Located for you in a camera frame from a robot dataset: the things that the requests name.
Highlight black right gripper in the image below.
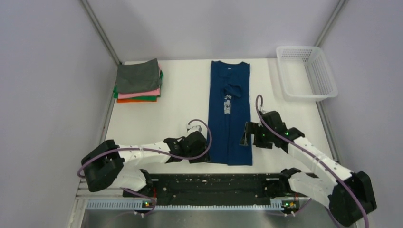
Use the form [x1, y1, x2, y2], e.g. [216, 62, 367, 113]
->
[240, 121, 275, 149]

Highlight dark blue t shirt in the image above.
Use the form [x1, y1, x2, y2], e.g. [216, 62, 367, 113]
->
[208, 61, 253, 166]

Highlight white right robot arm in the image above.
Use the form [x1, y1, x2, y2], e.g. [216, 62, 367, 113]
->
[240, 111, 377, 227]

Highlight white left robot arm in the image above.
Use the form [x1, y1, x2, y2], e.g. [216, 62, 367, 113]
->
[78, 130, 208, 196]

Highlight folded pink t shirt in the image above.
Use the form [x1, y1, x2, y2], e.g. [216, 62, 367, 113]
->
[117, 64, 162, 100]

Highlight white perforated plastic basket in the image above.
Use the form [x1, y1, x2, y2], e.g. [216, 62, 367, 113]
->
[276, 46, 338, 102]

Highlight folded orange t shirt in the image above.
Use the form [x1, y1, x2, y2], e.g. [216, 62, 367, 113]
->
[116, 98, 157, 103]

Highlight folded grey t shirt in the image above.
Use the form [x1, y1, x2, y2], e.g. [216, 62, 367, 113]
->
[115, 58, 162, 95]

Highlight folded green t shirt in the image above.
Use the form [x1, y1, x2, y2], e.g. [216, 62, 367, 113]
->
[113, 85, 162, 100]

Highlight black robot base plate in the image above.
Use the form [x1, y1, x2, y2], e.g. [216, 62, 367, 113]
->
[140, 173, 303, 206]

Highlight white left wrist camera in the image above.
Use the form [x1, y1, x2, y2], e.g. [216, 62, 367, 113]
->
[186, 124, 202, 134]

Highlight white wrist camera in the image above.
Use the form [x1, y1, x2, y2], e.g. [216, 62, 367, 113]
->
[186, 124, 202, 134]
[258, 110, 269, 116]

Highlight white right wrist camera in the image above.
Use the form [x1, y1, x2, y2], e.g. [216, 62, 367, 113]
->
[258, 110, 269, 116]

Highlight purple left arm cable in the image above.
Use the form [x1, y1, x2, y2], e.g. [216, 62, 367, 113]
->
[77, 119, 213, 218]

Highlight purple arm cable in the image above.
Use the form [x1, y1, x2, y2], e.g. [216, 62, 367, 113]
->
[255, 95, 370, 228]
[77, 119, 213, 218]

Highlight white slotted cable duct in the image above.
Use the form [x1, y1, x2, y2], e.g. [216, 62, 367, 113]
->
[86, 199, 297, 211]

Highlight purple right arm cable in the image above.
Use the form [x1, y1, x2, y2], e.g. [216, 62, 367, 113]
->
[255, 95, 370, 228]

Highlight right aluminium frame post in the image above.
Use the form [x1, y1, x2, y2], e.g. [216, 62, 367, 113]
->
[314, 0, 349, 47]

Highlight aluminium frame post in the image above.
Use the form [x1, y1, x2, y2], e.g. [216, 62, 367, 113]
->
[314, 0, 349, 47]
[79, 0, 122, 65]

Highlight left aluminium frame post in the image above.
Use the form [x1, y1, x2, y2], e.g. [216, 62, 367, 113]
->
[79, 0, 122, 65]

